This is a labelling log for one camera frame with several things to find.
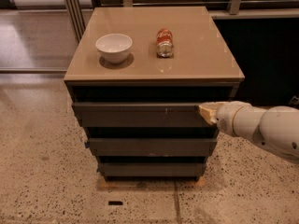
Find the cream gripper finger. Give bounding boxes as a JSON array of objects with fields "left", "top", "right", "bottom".
[
  {"left": 199, "top": 105, "right": 221, "bottom": 125},
  {"left": 200, "top": 102, "right": 225, "bottom": 106}
]

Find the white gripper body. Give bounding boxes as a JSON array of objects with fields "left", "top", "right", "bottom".
[{"left": 216, "top": 101, "right": 250, "bottom": 137}]

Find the grey top drawer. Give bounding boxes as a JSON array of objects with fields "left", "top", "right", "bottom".
[{"left": 72, "top": 102, "right": 209, "bottom": 128}]

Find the grey drawer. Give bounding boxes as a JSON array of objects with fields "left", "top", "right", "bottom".
[
  {"left": 98, "top": 163, "right": 206, "bottom": 177},
  {"left": 88, "top": 138, "right": 217, "bottom": 157},
  {"left": 72, "top": 102, "right": 209, "bottom": 128}
]

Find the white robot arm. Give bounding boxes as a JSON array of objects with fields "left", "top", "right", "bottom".
[{"left": 199, "top": 101, "right": 299, "bottom": 164}]

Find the grey drawer cabinet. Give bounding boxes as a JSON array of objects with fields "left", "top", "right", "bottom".
[{"left": 63, "top": 6, "right": 246, "bottom": 182}]

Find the grey middle drawer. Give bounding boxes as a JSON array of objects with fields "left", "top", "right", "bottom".
[{"left": 88, "top": 138, "right": 217, "bottom": 157}]

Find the grey bottom drawer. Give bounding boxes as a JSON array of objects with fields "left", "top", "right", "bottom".
[{"left": 98, "top": 163, "right": 206, "bottom": 177}]

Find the red soda can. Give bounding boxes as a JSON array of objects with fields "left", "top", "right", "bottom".
[{"left": 156, "top": 29, "right": 174, "bottom": 58}]

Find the white ceramic bowl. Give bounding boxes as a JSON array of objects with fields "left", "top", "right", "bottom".
[{"left": 95, "top": 34, "right": 133, "bottom": 63}]

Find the blue tape piece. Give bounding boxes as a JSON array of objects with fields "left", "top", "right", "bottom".
[{"left": 84, "top": 142, "right": 90, "bottom": 148}]

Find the metal railing frame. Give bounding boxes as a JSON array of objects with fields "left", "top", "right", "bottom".
[{"left": 64, "top": 0, "right": 299, "bottom": 36}]

